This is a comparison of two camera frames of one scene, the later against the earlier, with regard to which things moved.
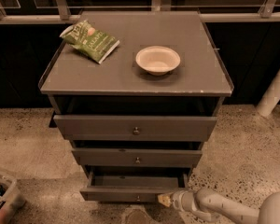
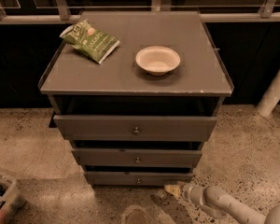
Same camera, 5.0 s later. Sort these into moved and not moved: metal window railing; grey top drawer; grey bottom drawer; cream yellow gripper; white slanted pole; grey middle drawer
Moved: cream yellow gripper; grey bottom drawer
Not moved: white slanted pole; grey middle drawer; metal window railing; grey top drawer
